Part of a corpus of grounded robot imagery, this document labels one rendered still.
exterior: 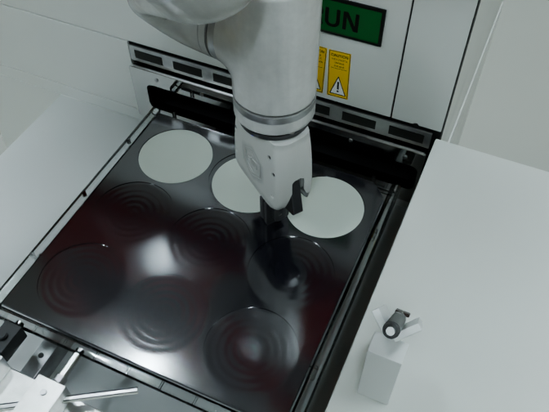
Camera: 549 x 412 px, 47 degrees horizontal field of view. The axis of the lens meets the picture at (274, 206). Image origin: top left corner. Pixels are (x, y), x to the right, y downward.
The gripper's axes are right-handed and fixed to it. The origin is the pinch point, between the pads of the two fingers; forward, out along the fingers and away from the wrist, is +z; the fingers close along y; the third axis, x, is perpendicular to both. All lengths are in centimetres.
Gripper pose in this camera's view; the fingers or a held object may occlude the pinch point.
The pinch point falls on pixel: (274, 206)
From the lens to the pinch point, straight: 77.2
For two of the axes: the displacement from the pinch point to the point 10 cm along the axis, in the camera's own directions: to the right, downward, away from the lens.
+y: 5.0, 6.7, -5.5
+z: 0.0, 6.3, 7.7
